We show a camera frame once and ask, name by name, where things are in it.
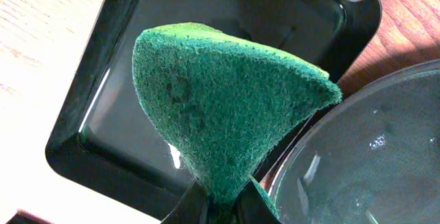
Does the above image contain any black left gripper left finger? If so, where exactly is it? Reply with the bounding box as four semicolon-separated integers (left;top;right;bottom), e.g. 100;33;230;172
161;181;209;224

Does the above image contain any round black tray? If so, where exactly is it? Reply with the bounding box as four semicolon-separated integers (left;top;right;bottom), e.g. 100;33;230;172
269;60;439;224

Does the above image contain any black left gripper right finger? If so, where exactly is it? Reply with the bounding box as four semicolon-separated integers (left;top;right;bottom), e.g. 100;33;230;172
235;180;281;224

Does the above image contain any black rectangular tray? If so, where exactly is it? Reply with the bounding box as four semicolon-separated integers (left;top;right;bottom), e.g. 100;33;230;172
45;0;382;220

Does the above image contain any green scouring sponge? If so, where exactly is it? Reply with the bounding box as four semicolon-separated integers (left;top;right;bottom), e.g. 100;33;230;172
132;23;342;213

